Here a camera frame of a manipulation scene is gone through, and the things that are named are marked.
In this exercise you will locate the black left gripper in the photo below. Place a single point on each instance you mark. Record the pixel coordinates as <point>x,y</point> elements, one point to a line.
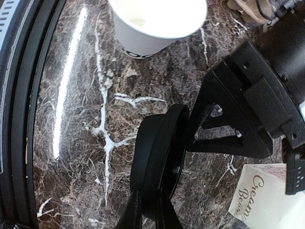
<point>260,95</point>

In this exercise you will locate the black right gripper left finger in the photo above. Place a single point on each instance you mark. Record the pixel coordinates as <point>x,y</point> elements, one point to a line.
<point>132,216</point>

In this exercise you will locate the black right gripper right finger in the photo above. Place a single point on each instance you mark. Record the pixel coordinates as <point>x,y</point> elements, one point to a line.
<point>165,216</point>

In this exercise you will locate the single black cup lid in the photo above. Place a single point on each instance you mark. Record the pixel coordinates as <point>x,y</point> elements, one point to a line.
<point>159,156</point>

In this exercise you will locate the white paper takeout bag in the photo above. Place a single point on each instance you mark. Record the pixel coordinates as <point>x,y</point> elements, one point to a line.
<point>260,200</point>

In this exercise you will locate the brown cardboard cup carrier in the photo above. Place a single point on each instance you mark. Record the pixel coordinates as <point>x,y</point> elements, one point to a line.
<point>250,11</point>

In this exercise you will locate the white paper coffee cup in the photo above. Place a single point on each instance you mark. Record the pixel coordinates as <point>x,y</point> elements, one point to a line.
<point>145,27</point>

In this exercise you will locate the black table front rail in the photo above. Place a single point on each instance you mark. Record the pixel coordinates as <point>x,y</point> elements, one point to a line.
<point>23,52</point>

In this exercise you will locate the white slotted cable duct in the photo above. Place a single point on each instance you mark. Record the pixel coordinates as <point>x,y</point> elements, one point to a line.
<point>7,11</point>

